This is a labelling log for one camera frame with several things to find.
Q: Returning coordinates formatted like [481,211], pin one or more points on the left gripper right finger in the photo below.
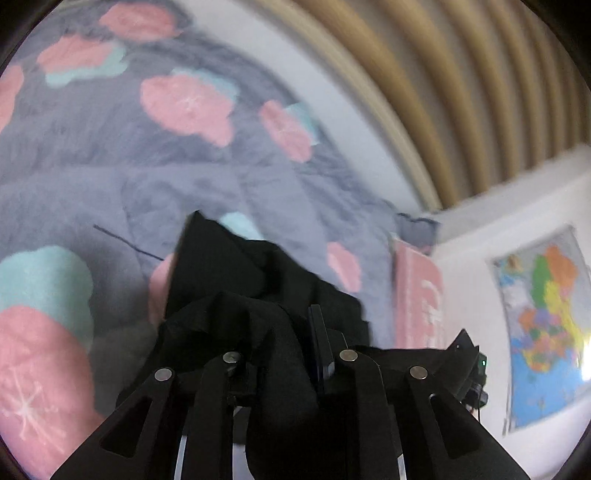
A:
[388,414]

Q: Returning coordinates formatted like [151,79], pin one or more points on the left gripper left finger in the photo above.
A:
[174,426]

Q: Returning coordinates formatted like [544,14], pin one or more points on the black hooded jacket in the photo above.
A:
[228,294]

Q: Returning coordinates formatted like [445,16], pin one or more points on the pink pillow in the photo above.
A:
[418,300]

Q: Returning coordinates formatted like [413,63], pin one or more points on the striped window blind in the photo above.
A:
[471,93]

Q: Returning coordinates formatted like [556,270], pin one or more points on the grey floral bed blanket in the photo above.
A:
[118,120]

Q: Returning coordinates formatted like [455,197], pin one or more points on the colourful wall map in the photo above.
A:
[544,288]

